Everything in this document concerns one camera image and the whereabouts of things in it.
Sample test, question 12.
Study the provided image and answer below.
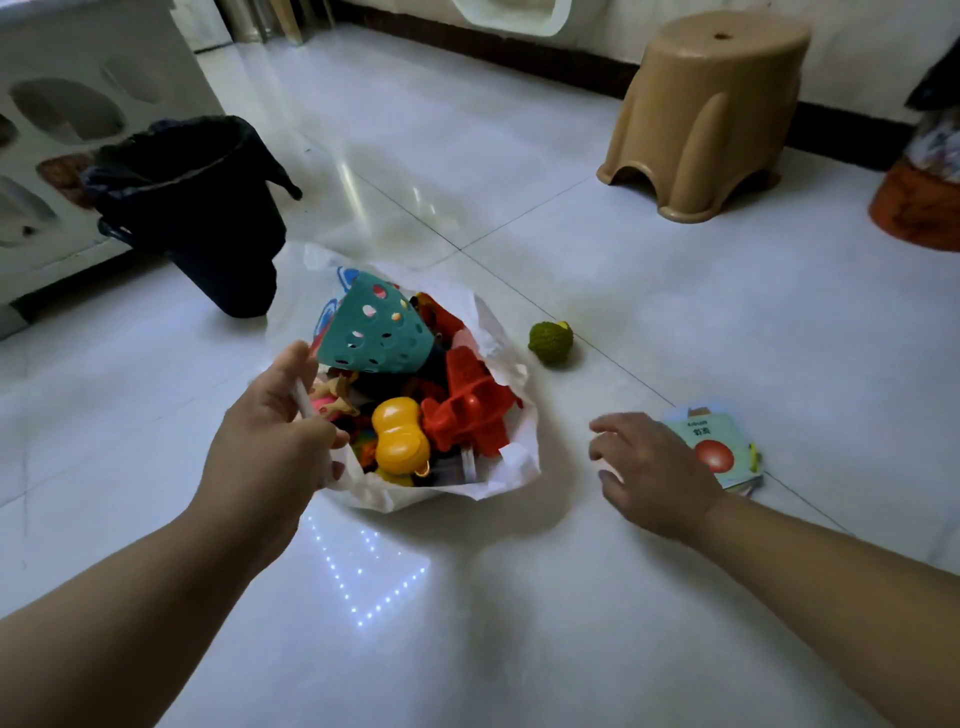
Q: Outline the person's right hand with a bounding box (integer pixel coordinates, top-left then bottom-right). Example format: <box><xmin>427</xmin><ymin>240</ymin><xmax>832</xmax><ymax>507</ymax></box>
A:
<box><xmin>588</xmin><ymin>411</ymin><xmax>727</xmax><ymax>544</ymax></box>

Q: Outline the person's left hand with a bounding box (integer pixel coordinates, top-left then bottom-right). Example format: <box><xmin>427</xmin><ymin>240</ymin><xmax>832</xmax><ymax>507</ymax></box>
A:
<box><xmin>196</xmin><ymin>340</ymin><xmax>351</xmax><ymax>558</ymax></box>

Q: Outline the white plastic bag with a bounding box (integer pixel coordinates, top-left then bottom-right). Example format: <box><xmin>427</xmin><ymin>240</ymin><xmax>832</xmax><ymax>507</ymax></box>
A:
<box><xmin>264</xmin><ymin>241</ymin><xmax>543</xmax><ymax>515</ymax></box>

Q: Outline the person's left forearm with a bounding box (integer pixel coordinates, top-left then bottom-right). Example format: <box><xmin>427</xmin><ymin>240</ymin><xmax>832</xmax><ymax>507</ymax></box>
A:
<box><xmin>0</xmin><ymin>501</ymin><xmax>280</xmax><ymax>728</ymax></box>

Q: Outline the person's right forearm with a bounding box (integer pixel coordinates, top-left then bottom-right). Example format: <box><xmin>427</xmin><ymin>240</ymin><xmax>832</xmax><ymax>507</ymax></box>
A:
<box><xmin>693</xmin><ymin>491</ymin><xmax>960</xmax><ymax>728</ymax></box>

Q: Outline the pink beige figurine toy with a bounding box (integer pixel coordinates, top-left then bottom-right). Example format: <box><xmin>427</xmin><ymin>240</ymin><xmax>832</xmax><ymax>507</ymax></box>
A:
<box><xmin>309</xmin><ymin>372</ymin><xmax>361</xmax><ymax>418</ymax></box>

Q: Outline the teal perforated cone toy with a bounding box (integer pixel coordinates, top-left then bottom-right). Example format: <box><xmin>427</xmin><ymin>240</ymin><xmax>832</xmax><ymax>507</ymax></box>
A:
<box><xmin>316</xmin><ymin>271</ymin><xmax>436</xmax><ymax>375</ymax></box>

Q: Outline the green spiky fruit toy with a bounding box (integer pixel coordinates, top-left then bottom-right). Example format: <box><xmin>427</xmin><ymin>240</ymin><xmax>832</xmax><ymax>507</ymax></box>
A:
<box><xmin>528</xmin><ymin>321</ymin><xmax>575</xmax><ymax>367</ymax></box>

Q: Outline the picture card booklet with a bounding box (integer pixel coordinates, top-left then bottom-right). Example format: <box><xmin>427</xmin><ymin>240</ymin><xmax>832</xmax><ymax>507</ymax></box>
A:
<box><xmin>663</xmin><ymin>403</ymin><xmax>765</xmax><ymax>496</ymax></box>

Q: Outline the yellow plastic toy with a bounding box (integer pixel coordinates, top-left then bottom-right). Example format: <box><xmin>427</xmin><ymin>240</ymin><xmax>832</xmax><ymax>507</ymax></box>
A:
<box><xmin>371</xmin><ymin>396</ymin><xmax>432</xmax><ymax>477</ymax></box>

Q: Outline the red plastic toy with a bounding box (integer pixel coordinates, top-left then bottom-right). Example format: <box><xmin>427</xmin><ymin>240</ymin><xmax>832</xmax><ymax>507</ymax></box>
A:
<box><xmin>420</xmin><ymin>345</ymin><xmax>524</xmax><ymax>459</ymax></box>

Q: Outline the black trash bin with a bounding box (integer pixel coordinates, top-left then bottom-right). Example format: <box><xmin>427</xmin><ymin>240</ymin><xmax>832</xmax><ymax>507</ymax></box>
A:
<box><xmin>81</xmin><ymin>114</ymin><xmax>304</xmax><ymax>319</ymax></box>

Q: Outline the tan plastic stool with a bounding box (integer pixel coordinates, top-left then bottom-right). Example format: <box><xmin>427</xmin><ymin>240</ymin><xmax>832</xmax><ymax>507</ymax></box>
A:
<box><xmin>597</xmin><ymin>10</ymin><xmax>813</xmax><ymax>225</ymax></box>

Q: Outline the white cutout cabinet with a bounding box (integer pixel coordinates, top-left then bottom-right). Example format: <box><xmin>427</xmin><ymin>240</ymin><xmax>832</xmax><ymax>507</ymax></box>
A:
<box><xmin>0</xmin><ymin>0</ymin><xmax>226</xmax><ymax>340</ymax></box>

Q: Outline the orange basket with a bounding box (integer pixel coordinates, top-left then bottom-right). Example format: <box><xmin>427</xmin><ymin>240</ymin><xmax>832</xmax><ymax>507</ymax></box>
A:
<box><xmin>868</xmin><ymin>156</ymin><xmax>960</xmax><ymax>253</ymax></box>

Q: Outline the white plastic seat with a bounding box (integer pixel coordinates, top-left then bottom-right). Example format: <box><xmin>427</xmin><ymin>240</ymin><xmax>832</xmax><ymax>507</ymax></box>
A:
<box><xmin>450</xmin><ymin>0</ymin><xmax>575</xmax><ymax>39</ymax></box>

